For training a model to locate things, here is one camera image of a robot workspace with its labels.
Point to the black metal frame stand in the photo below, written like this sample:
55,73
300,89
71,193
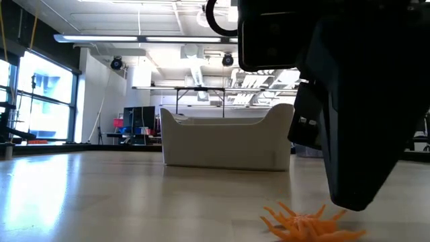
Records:
201,88

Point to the black monitor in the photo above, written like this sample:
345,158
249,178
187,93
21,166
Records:
139,119

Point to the large window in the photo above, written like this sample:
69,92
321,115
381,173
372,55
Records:
43,84

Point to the long ceiling light bar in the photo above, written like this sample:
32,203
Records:
94,38

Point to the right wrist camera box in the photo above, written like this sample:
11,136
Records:
268,40

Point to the translucent grey plastic bin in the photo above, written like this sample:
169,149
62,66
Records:
307,151

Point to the black light stand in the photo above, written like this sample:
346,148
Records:
33,80

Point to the cluttered background desk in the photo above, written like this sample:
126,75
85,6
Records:
114,136

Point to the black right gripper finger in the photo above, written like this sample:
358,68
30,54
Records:
363,161

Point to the black ceiling speaker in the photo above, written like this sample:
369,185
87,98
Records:
227,60
116,62

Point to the white plastic bin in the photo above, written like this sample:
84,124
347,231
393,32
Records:
225,144

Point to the red storage bin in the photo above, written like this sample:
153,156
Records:
118,122

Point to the white leaning pole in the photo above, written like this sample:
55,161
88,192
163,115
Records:
96,119

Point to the black equipment rack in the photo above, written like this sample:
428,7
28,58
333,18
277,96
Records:
5,134

